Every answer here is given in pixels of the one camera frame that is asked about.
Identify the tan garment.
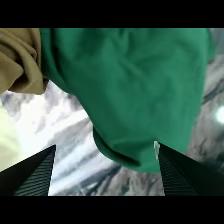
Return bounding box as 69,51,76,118
0,27,50,96

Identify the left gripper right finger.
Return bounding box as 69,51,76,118
153,140,224,197

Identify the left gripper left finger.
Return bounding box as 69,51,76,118
0,144,57,197

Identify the green T-shirt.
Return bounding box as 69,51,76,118
39,27,216,174

